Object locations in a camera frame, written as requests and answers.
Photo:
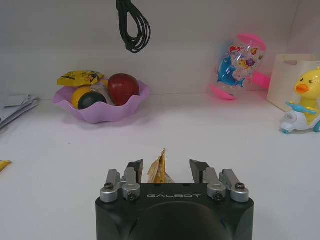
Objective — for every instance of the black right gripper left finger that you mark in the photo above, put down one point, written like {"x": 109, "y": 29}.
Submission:
{"x": 130, "y": 180}

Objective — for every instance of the stack of white papers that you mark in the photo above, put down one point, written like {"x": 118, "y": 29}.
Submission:
{"x": 16, "y": 108}

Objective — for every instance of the dark green ball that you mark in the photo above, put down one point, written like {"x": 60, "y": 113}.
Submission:
{"x": 92, "y": 100}

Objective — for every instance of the yellow printed snack packet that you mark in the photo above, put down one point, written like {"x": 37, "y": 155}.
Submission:
{"x": 78, "y": 78}

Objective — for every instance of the cream paper bag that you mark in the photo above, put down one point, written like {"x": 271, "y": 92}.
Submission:
{"x": 287, "y": 80}

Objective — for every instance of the yellow duck scooter toy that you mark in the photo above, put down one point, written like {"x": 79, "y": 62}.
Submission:
{"x": 303, "y": 100}

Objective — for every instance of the yellow round fruit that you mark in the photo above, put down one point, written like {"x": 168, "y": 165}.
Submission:
{"x": 79, "y": 95}

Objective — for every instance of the yellow snack wrapper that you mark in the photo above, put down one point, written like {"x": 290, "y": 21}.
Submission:
{"x": 159, "y": 170}

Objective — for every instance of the clear crumpled wrapper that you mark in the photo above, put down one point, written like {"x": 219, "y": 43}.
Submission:
{"x": 100, "y": 89}

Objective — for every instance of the pink clear toy hammer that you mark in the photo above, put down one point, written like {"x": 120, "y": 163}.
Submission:
{"x": 237, "y": 66}

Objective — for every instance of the red apple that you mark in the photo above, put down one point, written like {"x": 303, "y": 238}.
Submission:
{"x": 123, "y": 88}

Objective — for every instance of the purple scalloped plastic bowl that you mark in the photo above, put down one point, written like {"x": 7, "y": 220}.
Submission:
{"x": 100, "y": 107}

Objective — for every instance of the yellow wrapper piece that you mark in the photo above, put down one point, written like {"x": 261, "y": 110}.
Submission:
{"x": 4, "y": 165}

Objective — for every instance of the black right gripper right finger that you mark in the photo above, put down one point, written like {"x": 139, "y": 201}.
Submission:
{"x": 212, "y": 181}

